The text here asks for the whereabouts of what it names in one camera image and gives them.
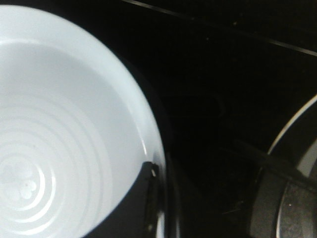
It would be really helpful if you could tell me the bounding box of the light blue plate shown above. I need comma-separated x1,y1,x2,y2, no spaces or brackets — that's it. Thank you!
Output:
0,5,165,238

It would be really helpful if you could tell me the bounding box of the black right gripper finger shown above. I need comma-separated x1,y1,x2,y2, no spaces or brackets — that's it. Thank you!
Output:
94,162,159,238

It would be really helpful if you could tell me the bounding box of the black glass cooktop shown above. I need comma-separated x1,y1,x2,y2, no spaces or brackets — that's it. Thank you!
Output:
81,0,317,238

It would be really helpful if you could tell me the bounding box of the black right gas burner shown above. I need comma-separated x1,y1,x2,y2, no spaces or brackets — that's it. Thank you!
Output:
247,96,317,238

